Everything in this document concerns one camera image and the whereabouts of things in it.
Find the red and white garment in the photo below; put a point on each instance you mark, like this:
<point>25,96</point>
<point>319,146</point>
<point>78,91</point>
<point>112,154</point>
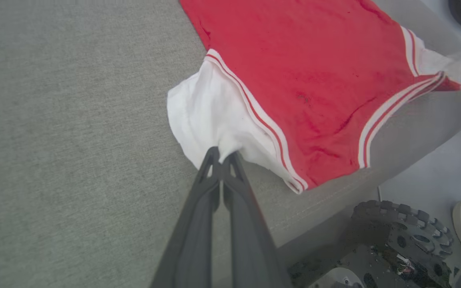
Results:
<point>314,80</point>

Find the grey toothed robot base wheel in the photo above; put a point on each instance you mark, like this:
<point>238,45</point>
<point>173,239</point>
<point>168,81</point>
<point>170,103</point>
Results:
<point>414,234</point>

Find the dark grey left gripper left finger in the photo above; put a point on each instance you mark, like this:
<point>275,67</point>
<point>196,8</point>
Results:
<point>196,232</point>

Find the white round robot cover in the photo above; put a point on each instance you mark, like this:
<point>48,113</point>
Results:
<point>340,279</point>

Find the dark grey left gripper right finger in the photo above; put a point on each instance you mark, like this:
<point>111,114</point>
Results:
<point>248,240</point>

